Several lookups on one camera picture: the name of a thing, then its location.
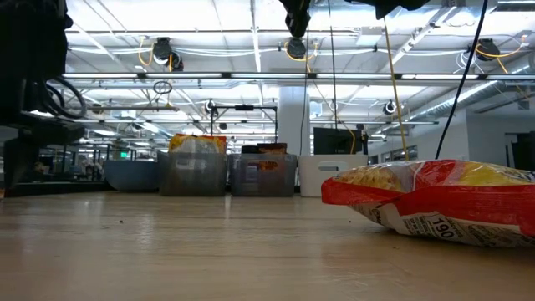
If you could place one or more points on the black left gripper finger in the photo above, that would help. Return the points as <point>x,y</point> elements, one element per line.
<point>21,163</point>

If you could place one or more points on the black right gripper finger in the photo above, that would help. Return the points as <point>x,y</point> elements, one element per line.
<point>297,16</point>

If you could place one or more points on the orange ramen packet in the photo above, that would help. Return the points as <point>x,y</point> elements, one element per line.
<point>217,143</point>

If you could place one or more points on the red ramen packet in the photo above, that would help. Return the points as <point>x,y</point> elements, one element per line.
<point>439,200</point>

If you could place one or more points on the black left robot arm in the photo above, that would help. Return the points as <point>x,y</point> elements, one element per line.
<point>29,37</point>

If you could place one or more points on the blue bowl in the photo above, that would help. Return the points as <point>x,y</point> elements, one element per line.
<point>131,175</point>

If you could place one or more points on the black computer case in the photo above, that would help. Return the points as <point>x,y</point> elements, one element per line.
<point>334,142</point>

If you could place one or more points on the white plastic bin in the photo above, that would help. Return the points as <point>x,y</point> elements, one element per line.
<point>334,180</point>

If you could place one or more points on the clear bin middle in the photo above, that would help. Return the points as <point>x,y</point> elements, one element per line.
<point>263,184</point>

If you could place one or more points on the grey plastic bin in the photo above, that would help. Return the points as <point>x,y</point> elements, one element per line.
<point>192,180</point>

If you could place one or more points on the black camera rig frame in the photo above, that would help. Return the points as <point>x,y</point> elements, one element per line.
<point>246,107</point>

